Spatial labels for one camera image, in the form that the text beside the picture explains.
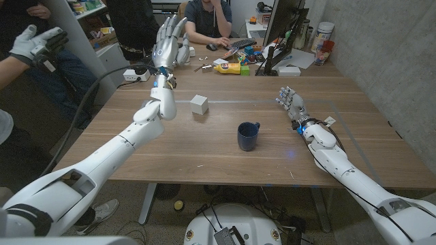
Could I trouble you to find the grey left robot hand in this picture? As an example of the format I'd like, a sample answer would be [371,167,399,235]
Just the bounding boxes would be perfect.
[152,15,191,74]

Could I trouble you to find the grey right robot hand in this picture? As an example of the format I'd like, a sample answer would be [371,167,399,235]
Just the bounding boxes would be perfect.
[275,86,309,122]

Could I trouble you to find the white cube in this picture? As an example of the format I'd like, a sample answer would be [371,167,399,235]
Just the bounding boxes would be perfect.
[189,94,209,116]

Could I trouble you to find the operator bare forearm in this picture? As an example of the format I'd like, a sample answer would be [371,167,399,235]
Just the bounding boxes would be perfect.
[0,54,32,91]

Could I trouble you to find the dark blue mug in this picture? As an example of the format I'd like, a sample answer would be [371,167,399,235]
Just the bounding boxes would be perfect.
[237,121,261,152]

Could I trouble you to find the flat white box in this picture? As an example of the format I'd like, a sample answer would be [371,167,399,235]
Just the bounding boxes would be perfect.
[277,66,302,78]

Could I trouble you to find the standing person in black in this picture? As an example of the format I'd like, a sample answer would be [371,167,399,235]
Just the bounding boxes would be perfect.
[105,0,164,63]

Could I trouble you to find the white power strip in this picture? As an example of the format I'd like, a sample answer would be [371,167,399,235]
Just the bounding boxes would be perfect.
[123,68,152,83]

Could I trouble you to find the white paper sheet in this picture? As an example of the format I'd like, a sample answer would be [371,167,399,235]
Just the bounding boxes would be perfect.
[262,42,316,71]

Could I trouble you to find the seated person in dark shirt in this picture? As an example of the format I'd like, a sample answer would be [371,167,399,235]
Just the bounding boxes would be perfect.
[183,0,234,47]

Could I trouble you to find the black computer monitor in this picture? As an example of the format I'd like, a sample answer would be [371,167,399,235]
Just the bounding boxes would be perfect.
[262,0,307,47]
[255,8,310,77]

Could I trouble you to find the yellow mustard bottle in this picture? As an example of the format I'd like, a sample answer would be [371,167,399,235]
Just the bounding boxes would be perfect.
[213,63,242,76]

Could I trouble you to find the cardboard box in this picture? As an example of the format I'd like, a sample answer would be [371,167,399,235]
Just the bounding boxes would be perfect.
[89,29,119,49]

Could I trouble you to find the white labelled canister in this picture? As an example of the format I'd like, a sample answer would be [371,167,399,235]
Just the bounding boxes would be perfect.
[310,21,336,54]

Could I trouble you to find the black keyboard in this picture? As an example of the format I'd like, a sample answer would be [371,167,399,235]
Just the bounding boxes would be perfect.
[231,37,258,50]

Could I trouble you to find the white shelf cabinet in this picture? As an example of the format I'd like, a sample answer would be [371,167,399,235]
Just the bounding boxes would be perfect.
[40,0,131,107]

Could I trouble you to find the black headphones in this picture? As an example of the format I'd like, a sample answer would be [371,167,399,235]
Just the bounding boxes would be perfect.
[256,1,277,13]

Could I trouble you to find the person in blue jeans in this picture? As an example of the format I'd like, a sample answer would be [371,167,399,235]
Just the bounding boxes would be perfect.
[0,0,100,131]

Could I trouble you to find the grey table leg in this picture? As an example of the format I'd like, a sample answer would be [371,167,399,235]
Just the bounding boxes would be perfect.
[309,186,334,234]

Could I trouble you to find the white robot torso base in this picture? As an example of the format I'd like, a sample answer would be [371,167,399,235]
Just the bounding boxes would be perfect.
[183,203,283,245]

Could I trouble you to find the white motion capture glove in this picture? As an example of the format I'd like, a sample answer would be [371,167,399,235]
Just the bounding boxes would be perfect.
[9,24,69,67]

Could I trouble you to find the white table leg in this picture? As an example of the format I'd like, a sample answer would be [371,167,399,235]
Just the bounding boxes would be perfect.
[138,183,158,226]

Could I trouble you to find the white sneaker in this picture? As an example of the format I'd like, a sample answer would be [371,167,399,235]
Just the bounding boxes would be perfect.
[74,198,121,236]

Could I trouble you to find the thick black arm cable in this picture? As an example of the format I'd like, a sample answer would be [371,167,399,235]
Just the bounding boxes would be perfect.
[39,63,161,178]

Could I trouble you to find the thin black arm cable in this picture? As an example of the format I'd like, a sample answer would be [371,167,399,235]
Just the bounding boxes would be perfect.
[292,117,415,243]

